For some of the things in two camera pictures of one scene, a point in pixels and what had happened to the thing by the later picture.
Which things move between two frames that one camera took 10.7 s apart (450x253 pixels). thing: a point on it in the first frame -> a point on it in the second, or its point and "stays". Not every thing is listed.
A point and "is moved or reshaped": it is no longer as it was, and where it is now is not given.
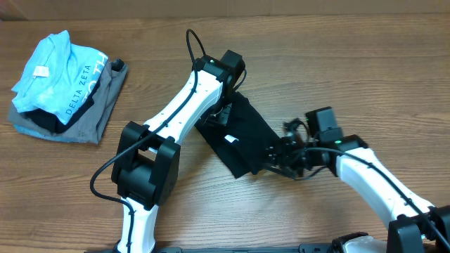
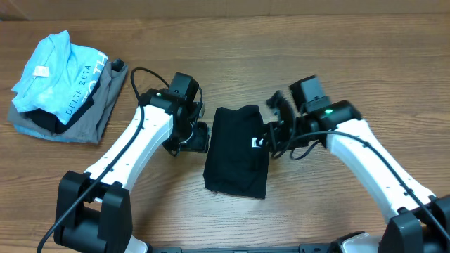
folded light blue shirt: x=61 y=79 stays
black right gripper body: x=294 y=158 -> x=280 y=133
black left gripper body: x=219 y=112 -> x=193 y=135
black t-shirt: x=240 y=145 is moved or reshaped
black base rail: x=303 y=249 stays
